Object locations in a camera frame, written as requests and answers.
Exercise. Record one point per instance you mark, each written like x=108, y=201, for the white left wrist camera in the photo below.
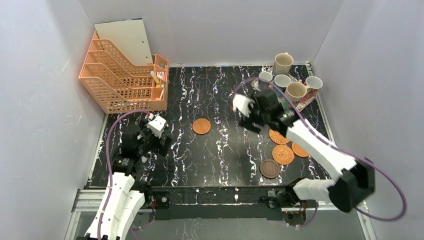
x=157, y=125

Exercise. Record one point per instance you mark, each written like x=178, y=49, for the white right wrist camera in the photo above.
x=242, y=104

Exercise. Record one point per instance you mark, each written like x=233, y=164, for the tall beige mug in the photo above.
x=282, y=64

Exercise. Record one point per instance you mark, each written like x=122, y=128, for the woven rattan coaster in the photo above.
x=277, y=138
x=283, y=154

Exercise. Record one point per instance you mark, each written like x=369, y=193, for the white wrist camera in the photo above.
x=242, y=104
x=157, y=125

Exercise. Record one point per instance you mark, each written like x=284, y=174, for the floral tray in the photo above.
x=296, y=74

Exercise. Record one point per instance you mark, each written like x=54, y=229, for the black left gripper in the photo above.
x=162, y=141

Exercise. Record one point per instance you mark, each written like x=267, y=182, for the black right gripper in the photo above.
x=252, y=119

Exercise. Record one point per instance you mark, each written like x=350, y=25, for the large beige floral mug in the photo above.
x=295, y=91

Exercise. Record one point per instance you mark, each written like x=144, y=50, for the small grey mug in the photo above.
x=265, y=78

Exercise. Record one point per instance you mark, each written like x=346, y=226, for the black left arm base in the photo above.
x=155, y=198

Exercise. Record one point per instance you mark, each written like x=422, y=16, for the aluminium frame rail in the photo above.
x=223, y=202

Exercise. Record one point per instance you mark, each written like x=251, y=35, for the dark wooden coaster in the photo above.
x=269, y=168

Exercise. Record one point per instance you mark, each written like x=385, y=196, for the white and red mug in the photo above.
x=312, y=84

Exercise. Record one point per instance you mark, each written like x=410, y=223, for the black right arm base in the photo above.
x=286, y=202

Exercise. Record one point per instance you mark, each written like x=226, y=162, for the white board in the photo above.
x=130, y=37

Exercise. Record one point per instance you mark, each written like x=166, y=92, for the light wooden coaster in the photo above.
x=201, y=126
x=299, y=151

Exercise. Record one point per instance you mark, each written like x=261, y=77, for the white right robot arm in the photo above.
x=351, y=181

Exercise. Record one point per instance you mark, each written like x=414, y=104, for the orange plastic file organizer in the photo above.
x=118, y=85

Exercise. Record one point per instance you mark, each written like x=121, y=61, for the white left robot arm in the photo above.
x=126, y=193

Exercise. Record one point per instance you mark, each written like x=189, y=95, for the blue patterned mug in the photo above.
x=280, y=84

